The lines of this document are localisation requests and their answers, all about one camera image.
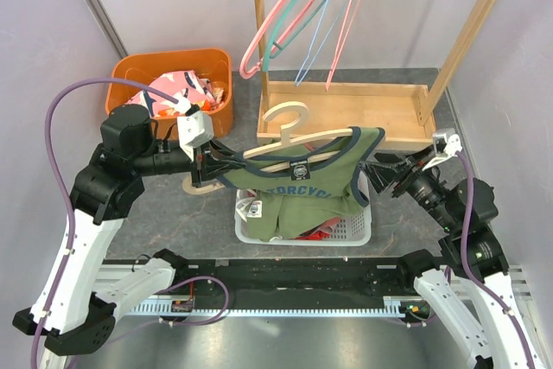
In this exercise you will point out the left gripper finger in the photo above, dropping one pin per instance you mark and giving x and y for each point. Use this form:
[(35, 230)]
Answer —
[(215, 168), (218, 152)]

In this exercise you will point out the patterned clothes in bin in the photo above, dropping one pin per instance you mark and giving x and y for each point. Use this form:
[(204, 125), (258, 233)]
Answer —
[(179, 85)]

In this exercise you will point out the beige wooden hanger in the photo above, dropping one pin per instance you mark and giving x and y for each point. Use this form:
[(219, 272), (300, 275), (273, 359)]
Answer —
[(286, 141)]

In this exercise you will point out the slotted cable duct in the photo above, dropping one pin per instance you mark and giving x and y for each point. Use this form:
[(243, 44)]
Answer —
[(165, 307)]

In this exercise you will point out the blue wire hanger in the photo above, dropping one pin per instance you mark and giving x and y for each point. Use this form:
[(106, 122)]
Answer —
[(318, 41)]

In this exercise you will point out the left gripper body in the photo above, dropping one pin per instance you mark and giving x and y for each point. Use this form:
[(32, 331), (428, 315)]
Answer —
[(200, 154)]

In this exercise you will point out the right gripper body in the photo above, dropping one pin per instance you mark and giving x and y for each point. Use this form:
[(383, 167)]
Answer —
[(416, 165)]

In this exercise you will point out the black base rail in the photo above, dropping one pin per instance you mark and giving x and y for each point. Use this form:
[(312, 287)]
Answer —
[(303, 281)]

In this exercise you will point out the orange plastic bin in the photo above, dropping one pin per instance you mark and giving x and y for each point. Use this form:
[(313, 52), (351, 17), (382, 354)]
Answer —
[(208, 63)]

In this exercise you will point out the pink plastic hanger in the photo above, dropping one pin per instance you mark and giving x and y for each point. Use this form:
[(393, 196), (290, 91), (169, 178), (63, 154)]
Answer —
[(248, 64)]

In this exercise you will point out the red tank top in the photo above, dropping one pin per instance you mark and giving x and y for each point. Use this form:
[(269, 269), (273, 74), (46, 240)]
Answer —
[(314, 235)]

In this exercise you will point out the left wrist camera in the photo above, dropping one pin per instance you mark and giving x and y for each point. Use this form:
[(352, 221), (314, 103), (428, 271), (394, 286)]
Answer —
[(195, 128)]

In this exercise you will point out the green tank top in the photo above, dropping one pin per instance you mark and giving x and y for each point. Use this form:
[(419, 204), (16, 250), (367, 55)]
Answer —
[(297, 189)]

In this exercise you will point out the white plastic basket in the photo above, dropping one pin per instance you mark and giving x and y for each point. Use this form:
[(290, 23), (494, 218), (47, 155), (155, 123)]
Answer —
[(350, 232)]

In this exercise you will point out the white tank top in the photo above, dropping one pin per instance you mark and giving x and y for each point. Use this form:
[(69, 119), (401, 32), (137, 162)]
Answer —
[(244, 209)]

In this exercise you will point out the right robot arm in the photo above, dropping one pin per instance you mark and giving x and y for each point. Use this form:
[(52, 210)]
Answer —
[(469, 287)]

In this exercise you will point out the wooden clothes rack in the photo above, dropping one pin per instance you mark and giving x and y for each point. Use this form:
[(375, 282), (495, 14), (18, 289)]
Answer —
[(315, 109)]

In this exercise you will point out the aluminium wall profile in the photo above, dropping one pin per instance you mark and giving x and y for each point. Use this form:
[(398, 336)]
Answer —
[(108, 28)]

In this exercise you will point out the teal plastic hanger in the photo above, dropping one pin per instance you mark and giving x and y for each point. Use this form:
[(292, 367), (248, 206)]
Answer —
[(285, 22)]

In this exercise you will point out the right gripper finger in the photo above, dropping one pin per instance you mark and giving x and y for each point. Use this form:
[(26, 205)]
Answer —
[(382, 175), (390, 159)]

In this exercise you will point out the pink wire hanger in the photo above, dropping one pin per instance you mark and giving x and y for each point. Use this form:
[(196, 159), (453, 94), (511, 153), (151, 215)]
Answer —
[(345, 28)]

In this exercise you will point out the dusty rose tank top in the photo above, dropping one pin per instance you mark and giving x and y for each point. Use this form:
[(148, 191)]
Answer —
[(329, 225)]

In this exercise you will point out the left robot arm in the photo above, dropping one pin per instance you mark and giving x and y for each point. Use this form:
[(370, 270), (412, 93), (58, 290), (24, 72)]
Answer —
[(70, 316)]

